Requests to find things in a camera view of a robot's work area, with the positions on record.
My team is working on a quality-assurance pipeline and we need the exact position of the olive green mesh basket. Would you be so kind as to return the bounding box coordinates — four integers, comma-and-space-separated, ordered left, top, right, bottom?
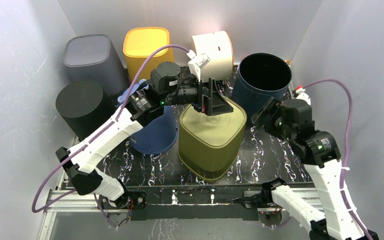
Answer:
178, 97, 247, 182

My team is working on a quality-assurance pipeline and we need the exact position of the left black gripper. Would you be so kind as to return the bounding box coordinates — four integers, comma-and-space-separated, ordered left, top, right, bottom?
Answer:
163, 75, 234, 117

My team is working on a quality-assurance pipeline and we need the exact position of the white curved plastic object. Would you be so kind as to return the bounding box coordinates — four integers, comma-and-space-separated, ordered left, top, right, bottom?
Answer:
191, 30, 234, 82

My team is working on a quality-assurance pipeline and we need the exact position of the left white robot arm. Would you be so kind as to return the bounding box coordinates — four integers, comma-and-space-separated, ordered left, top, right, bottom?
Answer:
56, 61, 234, 209

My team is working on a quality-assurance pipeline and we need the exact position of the blue plastic bin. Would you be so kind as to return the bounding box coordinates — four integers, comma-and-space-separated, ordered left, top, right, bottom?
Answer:
129, 106, 178, 155

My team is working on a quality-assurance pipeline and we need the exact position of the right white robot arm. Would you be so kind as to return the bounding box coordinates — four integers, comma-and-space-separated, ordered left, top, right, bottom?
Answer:
239, 98, 378, 240

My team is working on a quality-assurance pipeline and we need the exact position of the grey mesh waste basket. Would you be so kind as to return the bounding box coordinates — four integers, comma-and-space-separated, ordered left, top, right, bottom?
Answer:
63, 34, 130, 105

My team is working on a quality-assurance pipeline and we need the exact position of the dark navy bin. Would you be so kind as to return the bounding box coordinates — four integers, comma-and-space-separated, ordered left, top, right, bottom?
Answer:
231, 53, 292, 125

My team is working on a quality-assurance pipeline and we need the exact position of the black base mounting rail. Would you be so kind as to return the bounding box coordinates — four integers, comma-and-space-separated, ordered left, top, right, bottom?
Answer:
98, 184, 279, 221

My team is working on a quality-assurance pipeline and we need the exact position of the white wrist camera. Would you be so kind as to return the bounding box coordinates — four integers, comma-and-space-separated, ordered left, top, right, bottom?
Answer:
293, 86, 311, 105
186, 50, 211, 83

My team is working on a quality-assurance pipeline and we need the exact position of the orange mesh waste basket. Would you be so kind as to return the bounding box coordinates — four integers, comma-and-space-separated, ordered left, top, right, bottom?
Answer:
123, 27, 175, 81

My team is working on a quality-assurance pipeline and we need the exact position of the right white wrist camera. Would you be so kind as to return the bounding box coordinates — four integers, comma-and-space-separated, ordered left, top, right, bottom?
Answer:
293, 86, 311, 105

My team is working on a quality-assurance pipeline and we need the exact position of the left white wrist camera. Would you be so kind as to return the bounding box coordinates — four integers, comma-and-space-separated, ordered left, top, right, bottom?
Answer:
186, 50, 211, 83

